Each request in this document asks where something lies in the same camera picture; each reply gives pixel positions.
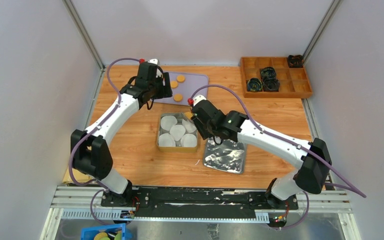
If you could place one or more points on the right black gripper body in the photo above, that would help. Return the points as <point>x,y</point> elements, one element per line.
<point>206,131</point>

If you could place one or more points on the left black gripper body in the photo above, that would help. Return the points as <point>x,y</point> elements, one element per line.
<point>158,91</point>

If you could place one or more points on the round orange cookie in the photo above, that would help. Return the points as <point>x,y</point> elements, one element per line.
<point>174,84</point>
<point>178,97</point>
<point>180,78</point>
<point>189,115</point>

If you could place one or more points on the square metal cookie tin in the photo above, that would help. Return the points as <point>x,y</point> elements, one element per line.
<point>178,149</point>

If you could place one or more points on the lavender plastic tray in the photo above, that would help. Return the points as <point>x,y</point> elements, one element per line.
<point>193,81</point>

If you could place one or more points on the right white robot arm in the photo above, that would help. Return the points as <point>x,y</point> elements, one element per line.
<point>311,159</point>

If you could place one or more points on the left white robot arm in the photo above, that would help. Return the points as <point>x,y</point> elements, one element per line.
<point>90,153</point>

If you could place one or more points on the white paper cup top-right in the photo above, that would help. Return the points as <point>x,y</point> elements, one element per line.
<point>189,126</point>

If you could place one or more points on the white paper cup bottom-right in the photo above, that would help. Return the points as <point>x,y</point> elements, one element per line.
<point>189,141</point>

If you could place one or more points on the white paper cup centre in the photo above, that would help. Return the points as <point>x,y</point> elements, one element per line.
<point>177,132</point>

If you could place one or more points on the silver tin lid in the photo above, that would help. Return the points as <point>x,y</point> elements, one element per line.
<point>229,156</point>

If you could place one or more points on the white paper cup top-left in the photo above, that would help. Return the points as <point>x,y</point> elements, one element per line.
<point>167,122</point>

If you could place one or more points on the white paper cup bottom-left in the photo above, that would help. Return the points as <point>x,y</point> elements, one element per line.
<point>166,140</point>

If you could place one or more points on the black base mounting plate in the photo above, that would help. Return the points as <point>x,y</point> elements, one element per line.
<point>197,203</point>

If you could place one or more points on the orange wooden compartment box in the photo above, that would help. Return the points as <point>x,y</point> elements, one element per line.
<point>294,82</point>

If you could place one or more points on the yellow folded cloth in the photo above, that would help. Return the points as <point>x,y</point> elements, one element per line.
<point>79,177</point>

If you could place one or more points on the blue plastic bin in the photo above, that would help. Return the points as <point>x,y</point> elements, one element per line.
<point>106,232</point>

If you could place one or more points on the black cable coil corner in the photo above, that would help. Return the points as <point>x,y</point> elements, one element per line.
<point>295,61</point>

